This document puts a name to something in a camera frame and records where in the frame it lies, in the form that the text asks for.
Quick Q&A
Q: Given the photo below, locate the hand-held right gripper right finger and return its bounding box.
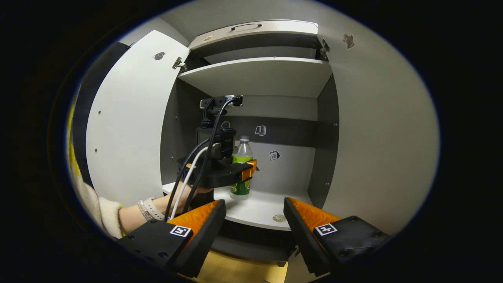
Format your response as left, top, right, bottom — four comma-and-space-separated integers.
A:
283, 197, 391, 277

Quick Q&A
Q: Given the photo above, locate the white cable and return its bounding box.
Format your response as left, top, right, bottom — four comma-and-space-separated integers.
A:
170, 143, 221, 221

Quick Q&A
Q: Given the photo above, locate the green label plastic bottle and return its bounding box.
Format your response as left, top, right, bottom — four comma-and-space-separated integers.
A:
230, 136, 254, 197

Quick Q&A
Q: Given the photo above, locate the person's yellow clothing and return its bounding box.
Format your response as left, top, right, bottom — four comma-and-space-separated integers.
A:
66, 104, 81, 177

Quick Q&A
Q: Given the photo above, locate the grey white cabinet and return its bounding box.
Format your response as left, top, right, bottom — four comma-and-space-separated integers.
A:
159, 19, 340, 268

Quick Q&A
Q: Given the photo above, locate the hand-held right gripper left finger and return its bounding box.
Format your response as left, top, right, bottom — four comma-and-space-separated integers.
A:
118, 199, 227, 277

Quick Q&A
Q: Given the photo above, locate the white cabinet door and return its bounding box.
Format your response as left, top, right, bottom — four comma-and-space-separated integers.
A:
86, 30, 190, 197
316, 16, 441, 236

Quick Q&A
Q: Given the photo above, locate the beige wrist strap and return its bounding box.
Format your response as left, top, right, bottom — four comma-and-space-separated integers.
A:
143, 197, 166, 221

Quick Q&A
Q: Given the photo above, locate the beaded bracelet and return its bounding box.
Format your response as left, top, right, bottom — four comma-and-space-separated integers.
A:
137, 200, 152, 222

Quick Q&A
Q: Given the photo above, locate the black cable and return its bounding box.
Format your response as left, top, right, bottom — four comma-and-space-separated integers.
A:
181, 96, 243, 215
164, 138, 211, 221

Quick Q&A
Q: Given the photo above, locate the black drawer handle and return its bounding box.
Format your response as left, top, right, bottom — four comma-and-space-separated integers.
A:
230, 23, 263, 32

